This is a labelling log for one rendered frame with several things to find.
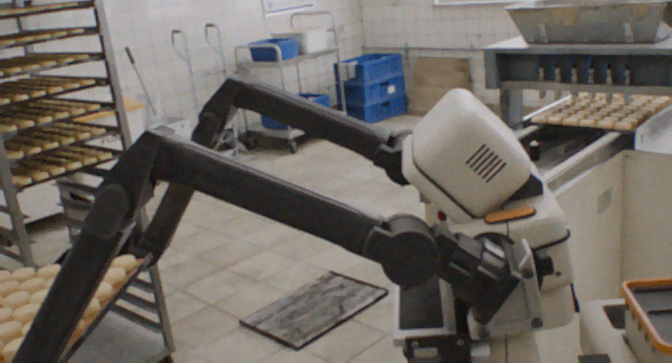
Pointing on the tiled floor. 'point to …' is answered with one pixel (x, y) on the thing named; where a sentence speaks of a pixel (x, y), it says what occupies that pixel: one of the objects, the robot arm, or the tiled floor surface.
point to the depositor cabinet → (641, 204)
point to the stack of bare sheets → (314, 309)
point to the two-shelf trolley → (284, 83)
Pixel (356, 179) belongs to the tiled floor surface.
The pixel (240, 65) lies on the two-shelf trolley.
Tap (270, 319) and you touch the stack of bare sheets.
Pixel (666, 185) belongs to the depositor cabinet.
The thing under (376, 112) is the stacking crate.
